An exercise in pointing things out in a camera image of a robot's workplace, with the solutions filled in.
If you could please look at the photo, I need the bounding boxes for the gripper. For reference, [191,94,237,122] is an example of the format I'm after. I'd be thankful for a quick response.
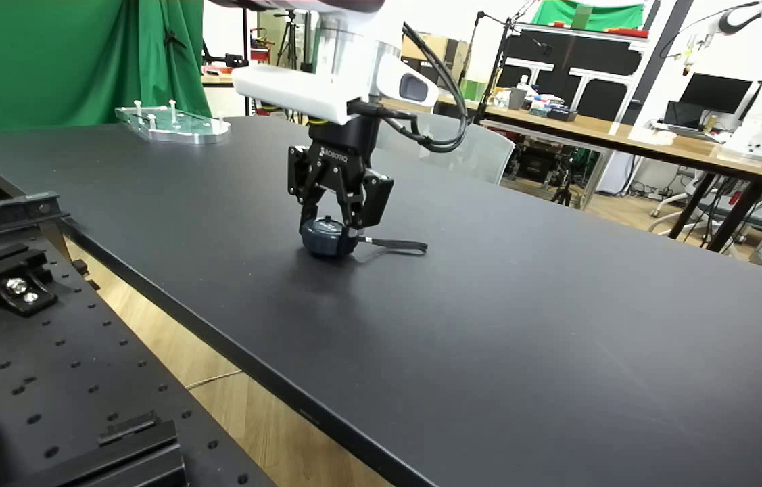
[287,114,396,237]

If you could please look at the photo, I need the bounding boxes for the dark blue tape measure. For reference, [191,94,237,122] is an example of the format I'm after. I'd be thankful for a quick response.
[299,216,429,259]

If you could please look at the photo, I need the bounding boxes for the translucent grey chair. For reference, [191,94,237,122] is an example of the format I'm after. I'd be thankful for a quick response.
[374,111,516,185]

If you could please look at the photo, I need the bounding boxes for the clear acrylic plate with pegs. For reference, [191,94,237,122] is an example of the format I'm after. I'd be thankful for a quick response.
[114,99,232,146]

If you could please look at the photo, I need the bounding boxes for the cardboard box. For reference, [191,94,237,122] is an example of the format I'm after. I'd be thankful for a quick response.
[400,32,471,85]

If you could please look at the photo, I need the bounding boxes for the small black tripod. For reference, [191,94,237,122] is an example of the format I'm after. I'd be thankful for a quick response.
[550,168,576,208]

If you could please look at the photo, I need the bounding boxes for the long wooden table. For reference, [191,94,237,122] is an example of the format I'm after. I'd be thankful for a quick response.
[435,93,762,253]

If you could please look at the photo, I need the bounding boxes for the green cloth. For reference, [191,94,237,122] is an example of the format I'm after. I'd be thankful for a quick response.
[532,0,646,32]

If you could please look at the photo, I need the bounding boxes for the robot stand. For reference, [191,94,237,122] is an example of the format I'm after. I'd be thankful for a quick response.
[0,192,275,487]

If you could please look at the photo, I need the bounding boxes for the green curtain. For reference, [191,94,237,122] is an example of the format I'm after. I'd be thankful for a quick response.
[0,0,214,214]

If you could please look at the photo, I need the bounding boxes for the laptop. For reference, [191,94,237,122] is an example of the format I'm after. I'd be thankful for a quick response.
[662,101,707,131]

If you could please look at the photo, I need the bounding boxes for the office chair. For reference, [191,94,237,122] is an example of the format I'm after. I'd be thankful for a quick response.
[648,169,762,243]

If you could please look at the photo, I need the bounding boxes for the black monitor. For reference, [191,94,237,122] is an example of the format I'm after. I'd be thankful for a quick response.
[680,72,754,116]

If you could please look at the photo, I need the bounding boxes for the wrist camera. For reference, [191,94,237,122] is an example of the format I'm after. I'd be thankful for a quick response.
[231,64,356,126]

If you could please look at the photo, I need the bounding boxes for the camera on tripod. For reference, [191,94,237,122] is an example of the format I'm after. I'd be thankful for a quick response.
[272,9,302,70]

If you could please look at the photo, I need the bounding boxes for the black clamp bracket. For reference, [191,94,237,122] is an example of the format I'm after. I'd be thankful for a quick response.
[0,249,61,317]

